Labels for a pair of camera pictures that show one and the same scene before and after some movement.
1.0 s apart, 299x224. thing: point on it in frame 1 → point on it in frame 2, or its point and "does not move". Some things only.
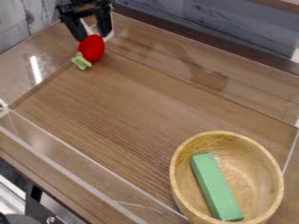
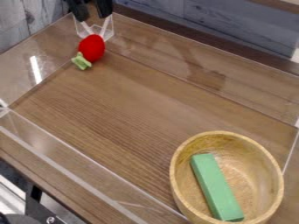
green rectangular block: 215,185 does not move
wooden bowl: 226,179 does not move
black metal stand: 38,210 does not move
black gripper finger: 75,24 → 79,9
